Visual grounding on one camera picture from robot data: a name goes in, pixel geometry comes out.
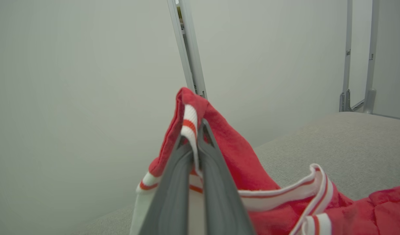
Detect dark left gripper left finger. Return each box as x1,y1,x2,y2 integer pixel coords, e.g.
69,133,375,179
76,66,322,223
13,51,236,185
138,135,195,235

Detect grey partition frame with brackets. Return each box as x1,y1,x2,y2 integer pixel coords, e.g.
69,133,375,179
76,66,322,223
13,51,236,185
339,0,380,114

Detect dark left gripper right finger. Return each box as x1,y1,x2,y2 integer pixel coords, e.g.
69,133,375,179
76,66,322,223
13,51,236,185
197,118,256,235

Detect grey metal partition post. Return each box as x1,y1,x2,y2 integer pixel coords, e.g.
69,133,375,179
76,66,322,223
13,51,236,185
167,0,208,99

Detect red jersey shirt white trim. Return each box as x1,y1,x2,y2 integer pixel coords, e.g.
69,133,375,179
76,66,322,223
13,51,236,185
130,87,400,235

